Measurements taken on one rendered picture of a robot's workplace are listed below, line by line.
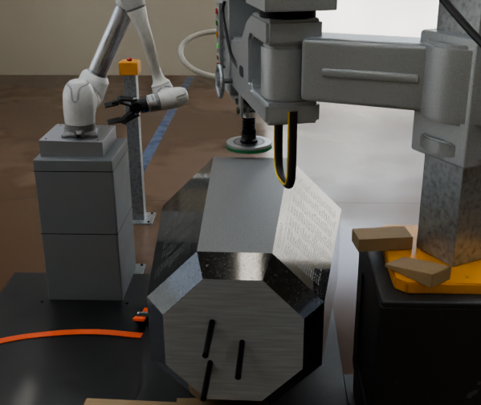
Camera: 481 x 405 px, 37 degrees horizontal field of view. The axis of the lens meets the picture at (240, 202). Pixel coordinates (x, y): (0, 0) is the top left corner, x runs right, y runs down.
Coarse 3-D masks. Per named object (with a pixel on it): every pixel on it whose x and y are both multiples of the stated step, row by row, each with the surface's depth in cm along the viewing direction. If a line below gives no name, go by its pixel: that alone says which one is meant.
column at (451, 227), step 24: (456, 0) 222; (480, 0) 213; (456, 24) 224; (480, 24) 215; (432, 168) 245; (456, 168) 235; (480, 168) 236; (432, 192) 248; (456, 192) 237; (480, 192) 239; (432, 216) 250; (456, 216) 239; (480, 216) 243; (432, 240) 252; (456, 240) 242; (480, 240) 247; (456, 264) 246
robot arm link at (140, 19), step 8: (136, 8) 344; (144, 8) 346; (128, 16) 348; (136, 16) 346; (144, 16) 347; (136, 24) 348; (144, 24) 348; (144, 32) 350; (144, 40) 353; (152, 40) 355; (144, 48) 358; (152, 48) 357; (152, 56) 361; (152, 64) 366; (152, 72) 371; (160, 72) 372; (160, 80) 372; (168, 80) 374; (152, 88) 375; (160, 88) 371
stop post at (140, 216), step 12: (132, 60) 450; (120, 72) 446; (132, 72) 446; (132, 84) 451; (132, 120) 459; (132, 132) 462; (132, 144) 465; (132, 156) 468; (132, 168) 471; (132, 180) 474; (132, 192) 478; (144, 192) 483; (132, 204) 481; (144, 204) 483; (132, 216) 484; (144, 216) 484
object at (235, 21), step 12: (228, 0) 302; (240, 0) 302; (228, 12) 304; (240, 12) 304; (252, 12) 305; (228, 24) 305; (240, 24) 306; (228, 60) 311; (228, 72) 314; (228, 84) 316
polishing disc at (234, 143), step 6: (234, 138) 341; (240, 138) 341; (258, 138) 340; (264, 138) 340; (228, 144) 332; (234, 144) 332; (240, 144) 332; (246, 144) 332; (252, 144) 332; (258, 144) 332; (264, 144) 332; (270, 144) 332; (246, 150) 327
